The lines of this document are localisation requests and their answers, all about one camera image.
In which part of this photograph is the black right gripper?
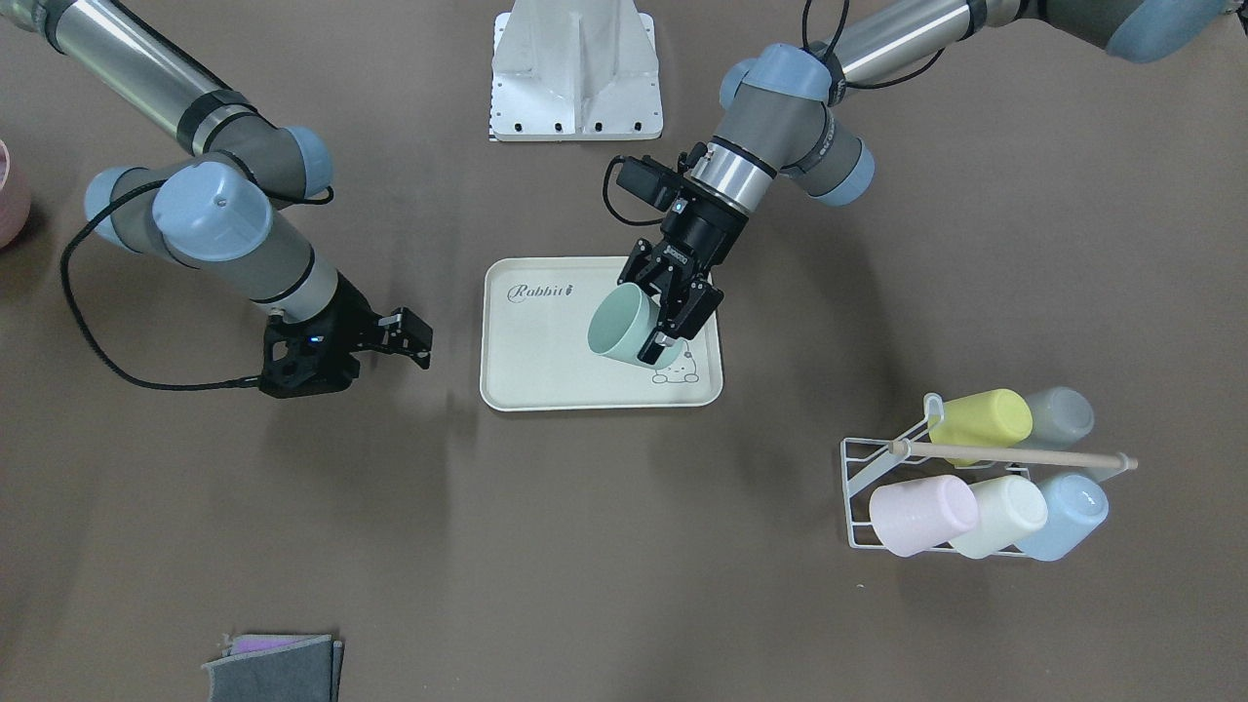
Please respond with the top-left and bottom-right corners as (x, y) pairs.
(258, 276), (433, 398)

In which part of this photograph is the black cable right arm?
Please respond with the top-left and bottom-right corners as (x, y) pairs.
(59, 179), (334, 393)

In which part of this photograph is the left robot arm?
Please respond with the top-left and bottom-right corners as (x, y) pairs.
(588, 1), (1246, 368)

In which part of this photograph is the cream plastic cup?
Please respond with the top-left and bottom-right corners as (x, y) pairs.
(950, 475), (1048, 560)

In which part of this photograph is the folded grey cloth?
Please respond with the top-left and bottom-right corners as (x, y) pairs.
(202, 635), (343, 701)

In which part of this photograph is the pink mug on board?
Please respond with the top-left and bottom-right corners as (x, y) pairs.
(0, 139), (32, 249)

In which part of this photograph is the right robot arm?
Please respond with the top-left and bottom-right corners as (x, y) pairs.
(2, 1), (433, 398)

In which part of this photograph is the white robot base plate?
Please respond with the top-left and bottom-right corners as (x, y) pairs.
(489, 1), (664, 142)

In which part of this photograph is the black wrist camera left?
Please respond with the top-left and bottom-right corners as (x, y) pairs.
(617, 156), (686, 212)

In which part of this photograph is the yellow plastic cup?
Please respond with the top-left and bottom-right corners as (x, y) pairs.
(929, 388), (1035, 448)

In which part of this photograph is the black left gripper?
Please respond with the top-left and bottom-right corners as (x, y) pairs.
(618, 195), (748, 365)

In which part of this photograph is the grey plastic cup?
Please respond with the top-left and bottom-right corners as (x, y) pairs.
(1013, 386), (1094, 450)

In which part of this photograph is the cream rabbit tray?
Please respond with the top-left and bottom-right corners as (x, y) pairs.
(480, 256), (723, 410)

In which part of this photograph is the green plastic cup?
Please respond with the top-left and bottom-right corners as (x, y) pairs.
(587, 284), (681, 368)

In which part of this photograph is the blue plastic cup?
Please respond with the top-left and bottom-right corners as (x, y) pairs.
(1013, 472), (1109, 563)

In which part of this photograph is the white wire cup rack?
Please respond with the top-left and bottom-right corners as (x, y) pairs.
(839, 393), (1138, 561)

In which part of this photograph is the pink plastic cup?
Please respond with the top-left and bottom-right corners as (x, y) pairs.
(869, 475), (980, 557)

